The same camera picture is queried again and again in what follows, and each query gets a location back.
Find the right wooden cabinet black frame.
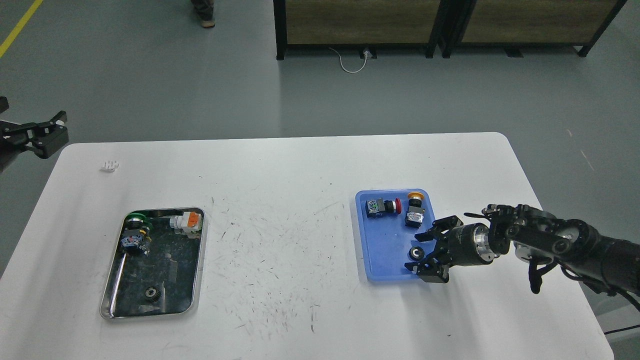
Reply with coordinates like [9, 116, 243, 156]
[438, 0, 626, 59]

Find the yellow push button switch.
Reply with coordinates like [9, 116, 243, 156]
[404, 191, 425, 229]

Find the green push button switch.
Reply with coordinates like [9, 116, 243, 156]
[119, 212, 153, 256]

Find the wooden cabinet black frame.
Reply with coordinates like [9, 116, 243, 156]
[438, 0, 626, 59]
[273, 0, 453, 60]

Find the small white plastic clip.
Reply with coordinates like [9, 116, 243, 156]
[99, 161, 120, 173]

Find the orange white switch block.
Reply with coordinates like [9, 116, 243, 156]
[169, 211, 204, 239]

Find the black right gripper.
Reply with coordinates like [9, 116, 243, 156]
[404, 215, 500, 284]

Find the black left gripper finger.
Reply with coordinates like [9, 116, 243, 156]
[0, 111, 69, 160]

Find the left wooden cabinet black frame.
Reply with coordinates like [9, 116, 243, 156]
[273, 0, 453, 60]

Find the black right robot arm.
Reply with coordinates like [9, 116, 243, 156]
[404, 203, 640, 308]

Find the red push button switch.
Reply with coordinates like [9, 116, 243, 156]
[365, 198, 402, 219]

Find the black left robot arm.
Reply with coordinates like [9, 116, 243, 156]
[0, 111, 69, 172]

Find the black gear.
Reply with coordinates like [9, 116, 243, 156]
[142, 285, 163, 303]
[407, 246, 425, 262]

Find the silver metal tray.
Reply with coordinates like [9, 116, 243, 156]
[99, 207, 206, 321]

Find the blue plastic tray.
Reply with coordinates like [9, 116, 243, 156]
[355, 188, 435, 283]

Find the white power cable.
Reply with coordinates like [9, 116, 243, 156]
[328, 46, 371, 74]

